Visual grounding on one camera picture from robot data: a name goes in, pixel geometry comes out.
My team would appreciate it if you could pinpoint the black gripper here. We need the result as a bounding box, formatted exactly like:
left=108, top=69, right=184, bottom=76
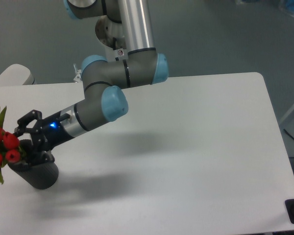
left=14, top=110, right=73, bottom=171

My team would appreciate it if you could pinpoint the red tulip bouquet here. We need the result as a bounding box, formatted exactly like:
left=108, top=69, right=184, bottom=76
left=0, top=107, right=26, bottom=184

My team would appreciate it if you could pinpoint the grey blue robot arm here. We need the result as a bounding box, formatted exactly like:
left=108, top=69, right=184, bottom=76
left=10, top=0, right=169, bottom=171

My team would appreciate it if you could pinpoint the black ribbed cylindrical vase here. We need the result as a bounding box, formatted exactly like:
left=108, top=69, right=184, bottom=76
left=8, top=162, right=59, bottom=189

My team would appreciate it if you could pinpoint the white rounded chair back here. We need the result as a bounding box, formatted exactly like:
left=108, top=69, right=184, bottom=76
left=0, top=64, right=36, bottom=87

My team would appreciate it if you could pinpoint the black floor cable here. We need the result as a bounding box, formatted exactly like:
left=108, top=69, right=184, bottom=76
left=283, top=128, right=294, bottom=145

